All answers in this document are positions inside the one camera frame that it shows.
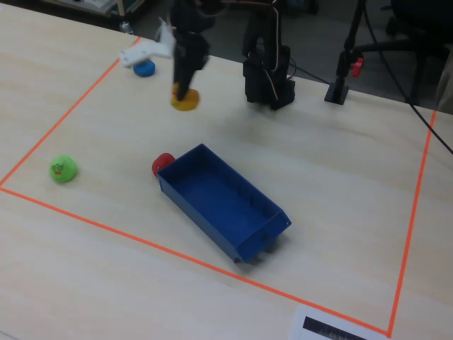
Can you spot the white printed paper sheet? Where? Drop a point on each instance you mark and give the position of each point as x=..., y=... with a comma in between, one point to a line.
x=318, y=324

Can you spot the clear water bottle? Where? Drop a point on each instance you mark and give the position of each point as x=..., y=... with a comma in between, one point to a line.
x=126, y=27

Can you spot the green duck toy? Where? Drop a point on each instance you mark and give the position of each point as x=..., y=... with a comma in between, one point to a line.
x=63, y=169

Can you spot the red duck toy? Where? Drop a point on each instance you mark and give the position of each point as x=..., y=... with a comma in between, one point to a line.
x=161, y=164

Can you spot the yellow duck toy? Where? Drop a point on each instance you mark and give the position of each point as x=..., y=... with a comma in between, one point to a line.
x=189, y=101

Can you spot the orange tape strip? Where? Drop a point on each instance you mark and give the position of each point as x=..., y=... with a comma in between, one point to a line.
x=67, y=113
x=414, y=212
x=198, y=260

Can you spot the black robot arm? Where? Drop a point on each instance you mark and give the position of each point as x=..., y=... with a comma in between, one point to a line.
x=267, y=83

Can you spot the blue duck toy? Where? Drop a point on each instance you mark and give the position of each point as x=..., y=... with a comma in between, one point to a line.
x=144, y=69

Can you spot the red stand knob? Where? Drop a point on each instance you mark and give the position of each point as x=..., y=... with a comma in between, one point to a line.
x=358, y=66

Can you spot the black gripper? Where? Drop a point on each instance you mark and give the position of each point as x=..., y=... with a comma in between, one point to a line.
x=185, y=59

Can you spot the blue plastic box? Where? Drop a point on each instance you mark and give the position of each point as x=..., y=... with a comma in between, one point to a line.
x=219, y=202

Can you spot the black camera stand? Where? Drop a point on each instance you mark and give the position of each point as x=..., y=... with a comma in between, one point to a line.
x=341, y=71

